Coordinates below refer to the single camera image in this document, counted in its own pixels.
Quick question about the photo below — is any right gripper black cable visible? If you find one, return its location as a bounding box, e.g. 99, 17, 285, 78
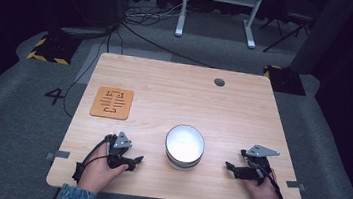
252, 165, 291, 199

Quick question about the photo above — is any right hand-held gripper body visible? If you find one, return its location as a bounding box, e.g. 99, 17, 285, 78
231, 142, 282, 188

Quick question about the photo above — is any thin black floor cable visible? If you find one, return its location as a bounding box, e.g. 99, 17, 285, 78
61, 23, 127, 125

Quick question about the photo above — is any person's left hand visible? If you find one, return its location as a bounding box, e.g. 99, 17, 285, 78
77, 140, 132, 197

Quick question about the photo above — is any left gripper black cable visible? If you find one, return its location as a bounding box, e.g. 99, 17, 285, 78
70, 130, 118, 188

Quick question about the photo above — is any orange wooden coaster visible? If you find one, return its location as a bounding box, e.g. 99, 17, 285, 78
88, 84, 135, 122

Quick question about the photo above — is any long black floor cable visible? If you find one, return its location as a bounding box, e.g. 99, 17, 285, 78
118, 21, 220, 70

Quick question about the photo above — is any grey table cable grommet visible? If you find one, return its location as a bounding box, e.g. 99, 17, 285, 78
212, 77, 227, 88

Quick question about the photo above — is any grey tape strip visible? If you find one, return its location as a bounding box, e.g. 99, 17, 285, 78
285, 180, 308, 193
45, 148, 72, 164

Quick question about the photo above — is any person's right hand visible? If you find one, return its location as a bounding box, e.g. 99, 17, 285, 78
240, 166, 283, 199

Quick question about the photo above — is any bundle of floor cables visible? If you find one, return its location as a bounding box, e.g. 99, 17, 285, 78
121, 0, 190, 32

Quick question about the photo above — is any black yellow striped base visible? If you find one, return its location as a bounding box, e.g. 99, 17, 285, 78
25, 29, 83, 67
260, 63, 310, 97

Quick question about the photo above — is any black tripod stand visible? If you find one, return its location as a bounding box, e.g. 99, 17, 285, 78
256, 8, 313, 58

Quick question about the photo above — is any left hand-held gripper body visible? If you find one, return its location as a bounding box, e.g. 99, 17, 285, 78
101, 129, 138, 172

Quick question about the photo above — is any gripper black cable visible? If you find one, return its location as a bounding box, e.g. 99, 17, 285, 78
70, 130, 118, 188
252, 165, 291, 199

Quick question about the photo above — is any white round bowl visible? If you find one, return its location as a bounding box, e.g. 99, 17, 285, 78
162, 122, 208, 173

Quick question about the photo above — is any grey flat stand base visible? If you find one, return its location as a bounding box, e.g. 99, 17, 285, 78
59, 22, 117, 42

